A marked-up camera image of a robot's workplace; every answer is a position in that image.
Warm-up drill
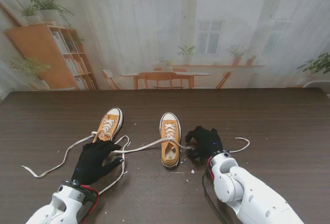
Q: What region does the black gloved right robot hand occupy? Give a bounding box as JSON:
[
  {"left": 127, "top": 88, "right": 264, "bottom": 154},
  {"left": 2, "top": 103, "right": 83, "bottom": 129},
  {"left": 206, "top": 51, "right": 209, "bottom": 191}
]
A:
[{"left": 185, "top": 126, "right": 224, "bottom": 163}]

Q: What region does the black cable on table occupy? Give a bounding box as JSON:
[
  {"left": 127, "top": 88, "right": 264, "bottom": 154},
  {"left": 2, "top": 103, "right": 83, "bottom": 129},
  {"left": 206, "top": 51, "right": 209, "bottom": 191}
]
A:
[{"left": 202, "top": 172, "right": 225, "bottom": 224}]

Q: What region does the printed room scene backdrop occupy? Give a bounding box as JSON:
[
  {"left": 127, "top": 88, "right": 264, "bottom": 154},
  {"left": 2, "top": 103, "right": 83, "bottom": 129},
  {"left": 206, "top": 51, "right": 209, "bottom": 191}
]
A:
[{"left": 0, "top": 0, "right": 330, "bottom": 91}]

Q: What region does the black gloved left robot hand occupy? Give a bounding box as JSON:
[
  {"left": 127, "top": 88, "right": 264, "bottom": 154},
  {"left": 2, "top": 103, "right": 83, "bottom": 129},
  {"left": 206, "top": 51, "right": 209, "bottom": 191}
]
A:
[{"left": 71, "top": 140, "right": 124, "bottom": 186}]

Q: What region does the yellow canvas sneaker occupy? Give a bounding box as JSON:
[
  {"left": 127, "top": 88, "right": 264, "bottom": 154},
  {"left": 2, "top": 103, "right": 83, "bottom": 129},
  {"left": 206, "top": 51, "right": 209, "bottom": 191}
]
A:
[
  {"left": 160, "top": 112, "right": 181, "bottom": 170},
  {"left": 91, "top": 107, "right": 124, "bottom": 144}
]

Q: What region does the red cable on left arm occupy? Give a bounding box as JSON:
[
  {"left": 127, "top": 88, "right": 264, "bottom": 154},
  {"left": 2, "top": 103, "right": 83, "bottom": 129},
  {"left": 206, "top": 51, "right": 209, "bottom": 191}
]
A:
[{"left": 77, "top": 185, "right": 100, "bottom": 224}]

